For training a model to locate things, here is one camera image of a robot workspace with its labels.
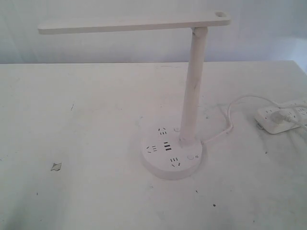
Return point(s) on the white power strip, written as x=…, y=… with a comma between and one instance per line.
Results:
x=295, y=109

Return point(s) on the white desk lamp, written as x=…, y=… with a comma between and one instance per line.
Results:
x=166, y=153

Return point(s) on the white plug in strip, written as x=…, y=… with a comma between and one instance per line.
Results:
x=279, y=118

